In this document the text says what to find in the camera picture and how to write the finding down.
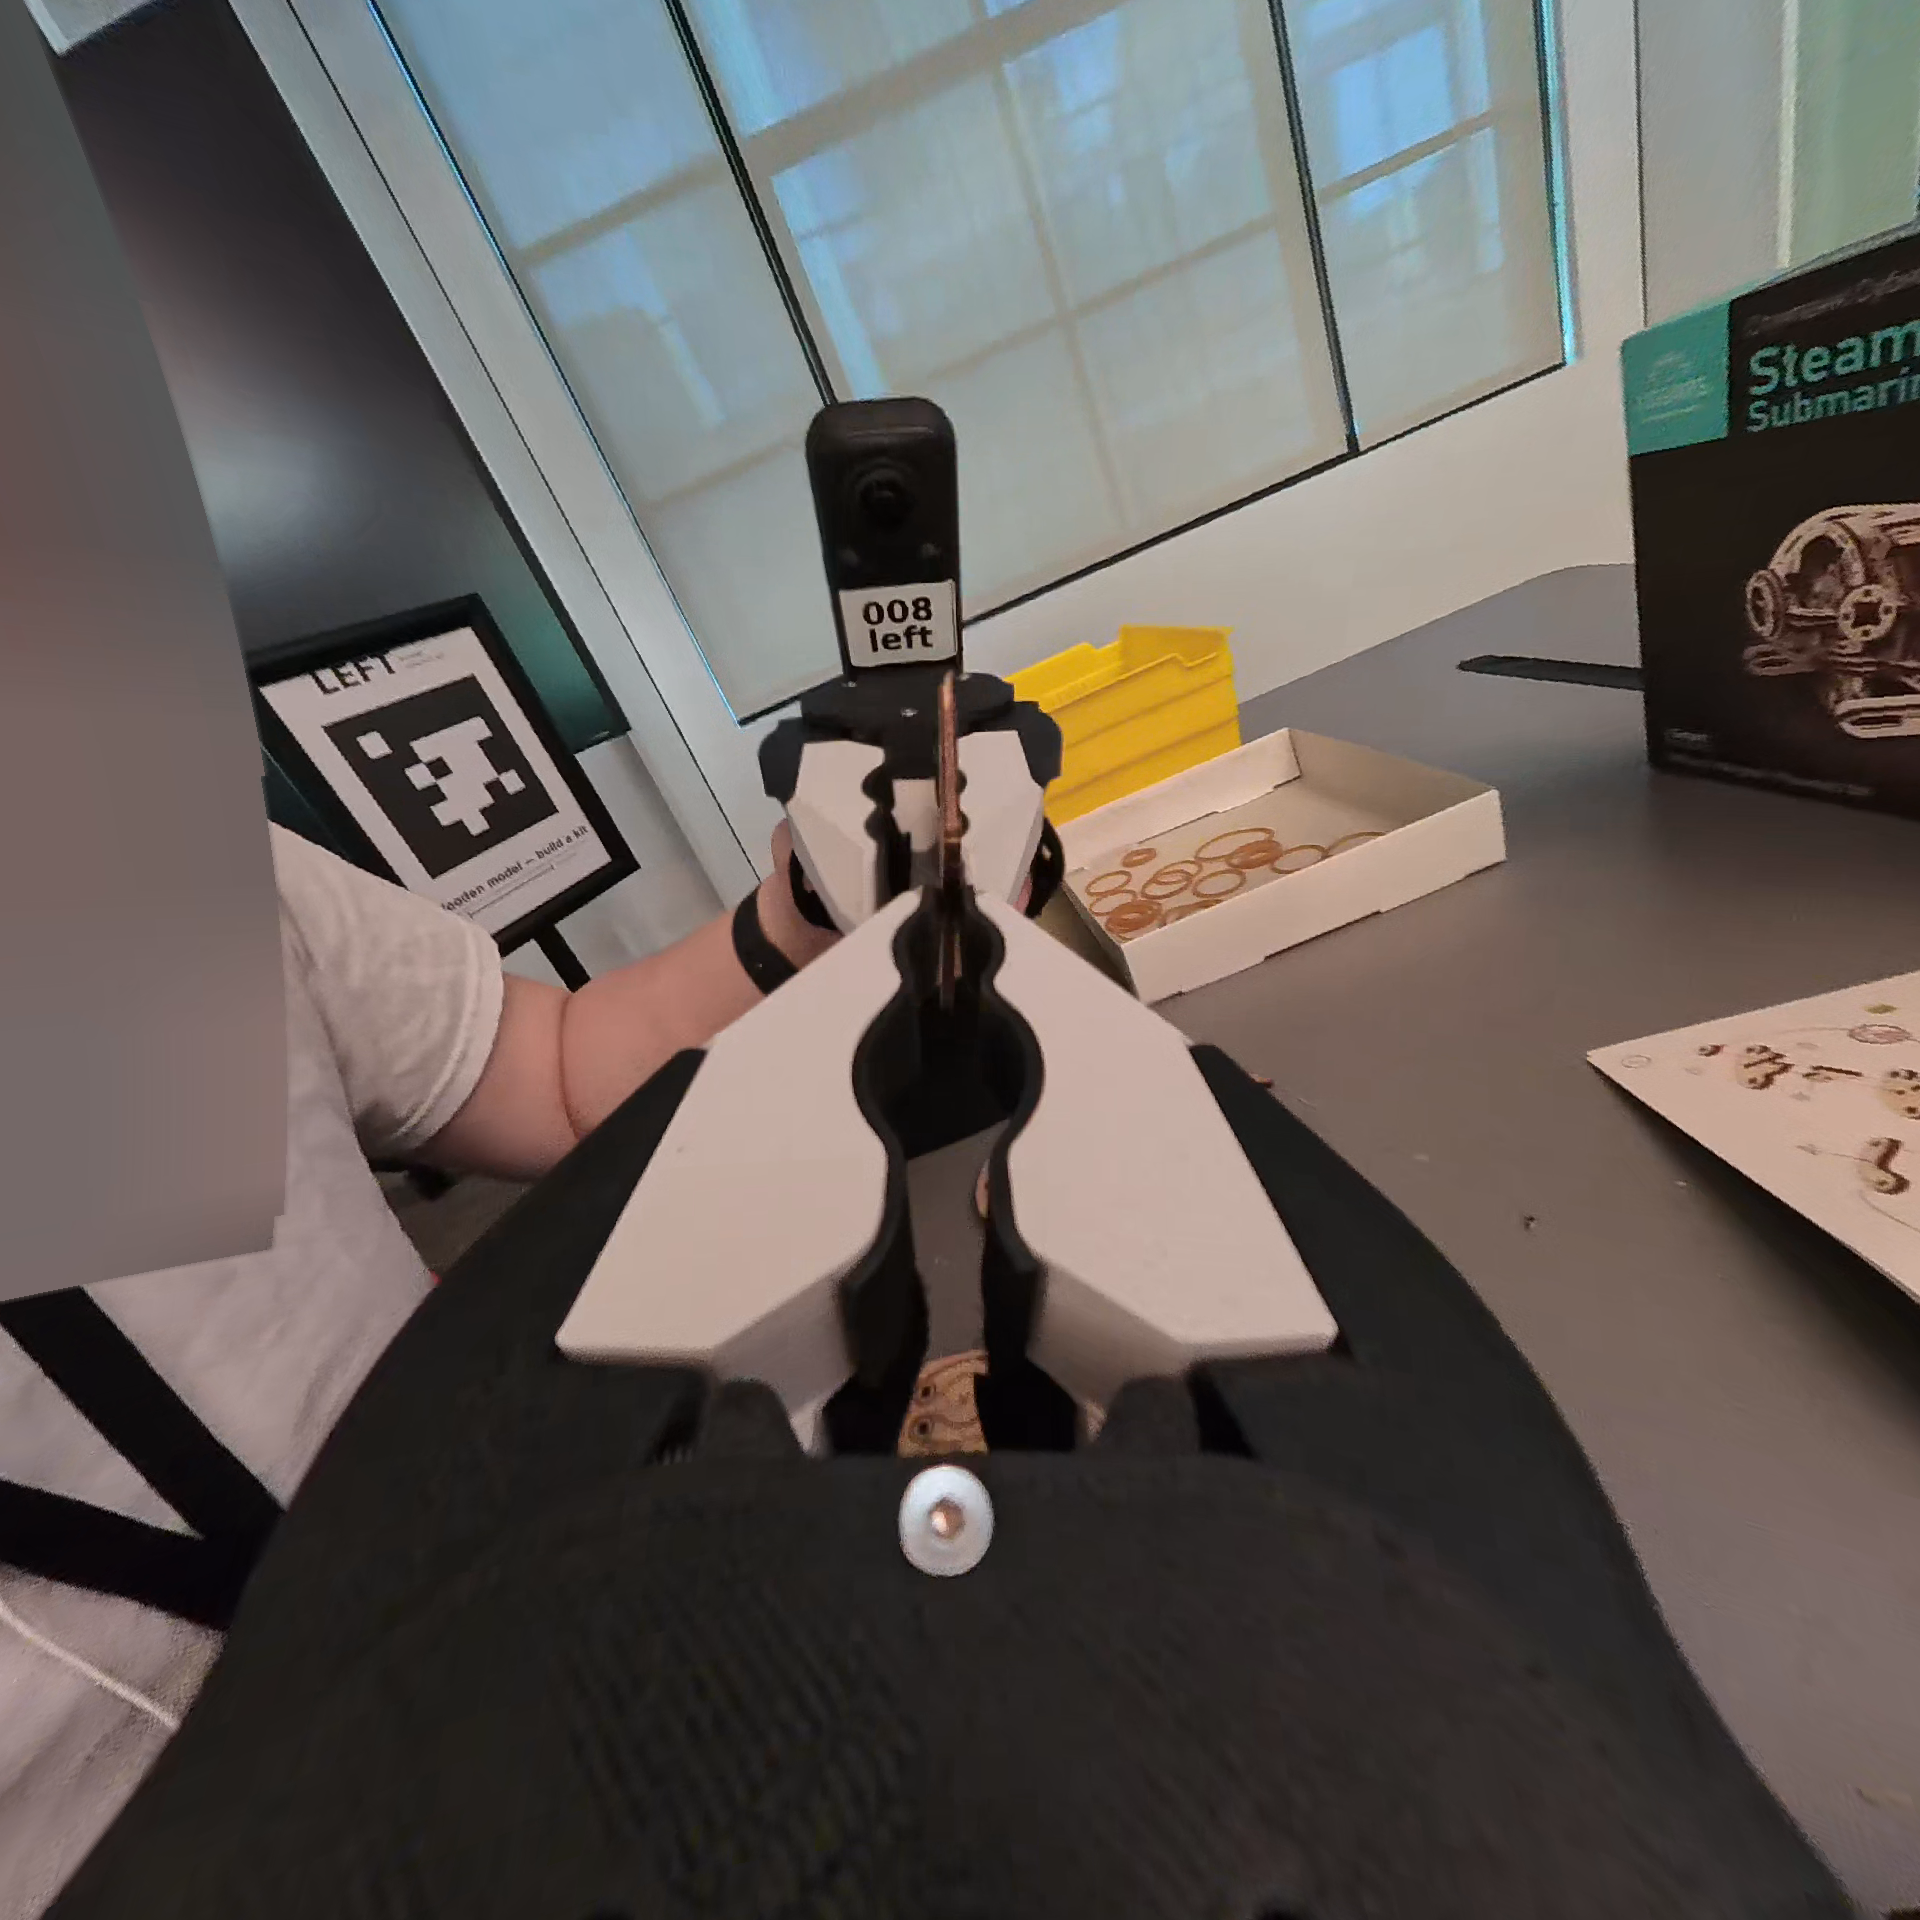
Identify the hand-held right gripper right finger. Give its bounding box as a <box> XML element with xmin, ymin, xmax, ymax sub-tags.
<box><xmin>978</xmin><ymin>884</ymin><xmax>1337</xmax><ymax>1444</ymax></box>

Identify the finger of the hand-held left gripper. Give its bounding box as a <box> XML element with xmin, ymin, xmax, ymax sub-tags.
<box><xmin>787</xmin><ymin>735</ymin><xmax>928</xmax><ymax>934</ymax></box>
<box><xmin>957</xmin><ymin>735</ymin><xmax>1051</xmax><ymax>904</ymax></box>

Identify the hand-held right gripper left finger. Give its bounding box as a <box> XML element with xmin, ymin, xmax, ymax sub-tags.
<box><xmin>554</xmin><ymin>884</ymin><xmax>921</xmax><ymax>1450</ymax></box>

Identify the long curved wooden model part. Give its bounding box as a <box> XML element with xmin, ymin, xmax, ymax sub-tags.
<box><xmin>930</xmin><ymin>672</ymin><xmax>968</xmax><ymax>886</ymax></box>

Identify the person's left forearm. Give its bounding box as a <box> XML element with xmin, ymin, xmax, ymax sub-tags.
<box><xmin>496</xmin><ymin>901</ymin><xmax>781</xmax><ymax>1186</ymax></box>

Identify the black model kit box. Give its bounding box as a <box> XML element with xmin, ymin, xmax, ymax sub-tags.
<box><xmin>1621</xmin><ymin>224</ymin><xmax>1920</xmax><ymax>825</ymax></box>

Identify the person's left hand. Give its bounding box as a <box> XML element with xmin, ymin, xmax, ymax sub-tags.
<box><xmin>753</xmin><ymin>830</ymin><xmax>846</xmax><ymax>957</ymax></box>

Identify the black wristband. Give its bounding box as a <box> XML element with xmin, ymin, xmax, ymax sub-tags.
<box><xmin>729</xmin><ymin>892</ymin><xmax>803</xmax><ymax>994</ymax></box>

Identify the yellow plastic bin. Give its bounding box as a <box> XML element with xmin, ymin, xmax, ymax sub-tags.
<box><xmin>1001</xmin><ymin>622</ymin><xmax>1242</xmax><ymax>828</ymax></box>

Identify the pile of rubber bands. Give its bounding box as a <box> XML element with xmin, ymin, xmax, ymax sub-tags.
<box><xmin>1083</xmin><ymin>825</ymin><xmax>1389</xmax><ymax>940</ymax></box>

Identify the large glass window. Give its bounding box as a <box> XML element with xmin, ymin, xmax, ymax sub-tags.
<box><xmin>368</xmin><ymin>0</ymin><xmax>1576</xmax><ymax>721</ymax></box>

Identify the black framed marker sign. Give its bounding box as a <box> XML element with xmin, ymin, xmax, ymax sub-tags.
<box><xmin>246</xmin><ymin>593</ymin><xmax>645</xmax><ymax>961</ymax></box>

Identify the white cardboard tray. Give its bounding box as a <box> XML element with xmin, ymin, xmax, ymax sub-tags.
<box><xmin>1055</xmin><ymin>727</ymin><xmax>1505</xmax><ymax>1002</ymax></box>

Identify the person's white shirt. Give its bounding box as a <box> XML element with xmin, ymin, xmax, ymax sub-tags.
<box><xmin>0</xmin><ymin>825</ymin><xmax>505</xmax><ymax>1920</ymax></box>

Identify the black table slot cover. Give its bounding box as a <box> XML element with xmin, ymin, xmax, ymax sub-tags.
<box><xmin>1458</xmin><ymin>650</ymin><xmax>1651</xmax><ymax>696</ymax></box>

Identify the illustrated instruction booklet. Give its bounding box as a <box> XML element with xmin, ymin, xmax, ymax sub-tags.
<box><xmin>1585</xmin><ymin>970</ymin><xmax>1920</xmax><ymax>1304</ymax></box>

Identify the large dark wall screen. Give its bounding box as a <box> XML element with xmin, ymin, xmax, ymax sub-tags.
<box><xmin>45</xmin><ymin>0</ymin><xmax>633</xmax><ymax>752</ymax></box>

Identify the thin white cord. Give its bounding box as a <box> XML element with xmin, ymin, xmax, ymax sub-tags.
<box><xmin>0</xmin><ymin>1598</ymin><xmax>183</xmax><ymax>1728</ymax></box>

